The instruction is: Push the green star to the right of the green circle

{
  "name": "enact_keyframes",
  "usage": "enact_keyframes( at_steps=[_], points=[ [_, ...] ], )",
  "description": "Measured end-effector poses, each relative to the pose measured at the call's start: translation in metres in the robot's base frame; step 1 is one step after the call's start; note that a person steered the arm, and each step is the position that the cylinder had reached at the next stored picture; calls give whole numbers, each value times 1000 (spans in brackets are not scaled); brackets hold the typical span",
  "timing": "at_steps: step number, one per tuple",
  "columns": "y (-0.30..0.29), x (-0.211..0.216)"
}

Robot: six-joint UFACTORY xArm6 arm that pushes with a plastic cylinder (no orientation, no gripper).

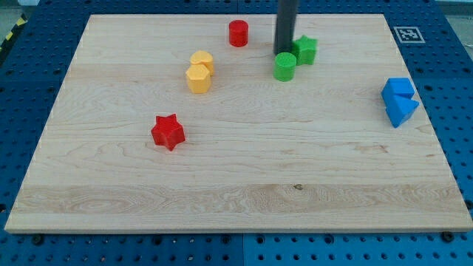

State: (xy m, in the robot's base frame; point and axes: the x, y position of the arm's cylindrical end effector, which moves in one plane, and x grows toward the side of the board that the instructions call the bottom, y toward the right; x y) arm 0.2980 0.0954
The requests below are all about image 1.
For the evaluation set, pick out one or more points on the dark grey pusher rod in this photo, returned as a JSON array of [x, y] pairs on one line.
[[285, 24]]

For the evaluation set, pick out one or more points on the green star block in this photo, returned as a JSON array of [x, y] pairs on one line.
[[304, 49]]

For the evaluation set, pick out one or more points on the red star block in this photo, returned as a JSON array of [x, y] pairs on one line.
[[168, 132]]

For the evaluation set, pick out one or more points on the red cylinder block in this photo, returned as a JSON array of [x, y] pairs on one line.
[[238, 33]]

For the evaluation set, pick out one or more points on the green cylinder block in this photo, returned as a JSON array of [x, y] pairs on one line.
[[284, 66]]

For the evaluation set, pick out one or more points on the yellow heart block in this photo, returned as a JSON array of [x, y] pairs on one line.
[[205, 58]]

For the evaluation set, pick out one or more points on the yellow hexagon block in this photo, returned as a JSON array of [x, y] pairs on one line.
[[198, 78]]

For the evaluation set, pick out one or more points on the white fiducial marker tag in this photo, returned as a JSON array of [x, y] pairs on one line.
[[409, 35]]

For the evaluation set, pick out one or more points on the blue cube block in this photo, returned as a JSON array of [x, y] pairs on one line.
[[398, 87]]

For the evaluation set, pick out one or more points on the blue triangle block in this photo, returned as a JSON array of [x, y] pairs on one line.
[[399, 109]]

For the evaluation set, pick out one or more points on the light wooden board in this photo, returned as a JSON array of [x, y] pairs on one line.
[[316, 154]]

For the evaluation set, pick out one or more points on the yellow black hazard tape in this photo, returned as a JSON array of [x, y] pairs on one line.
[[13, 35]]

